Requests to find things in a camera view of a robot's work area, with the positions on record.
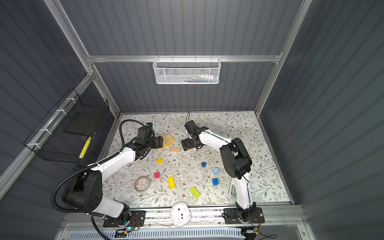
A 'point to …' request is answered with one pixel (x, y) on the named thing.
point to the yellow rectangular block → (171, 180)
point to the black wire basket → (72, 131)
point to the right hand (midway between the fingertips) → (191, 145)
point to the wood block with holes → (175, 149)
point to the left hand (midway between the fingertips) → (157, 139)
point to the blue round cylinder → (203, 164)
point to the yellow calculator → (167, 140)
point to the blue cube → (215, 181)
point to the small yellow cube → (159, 160)
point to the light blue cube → (216, 171)
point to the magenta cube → (157, 175)
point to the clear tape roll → (142, 183)
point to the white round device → (180, 214)
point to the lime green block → (195, 192)
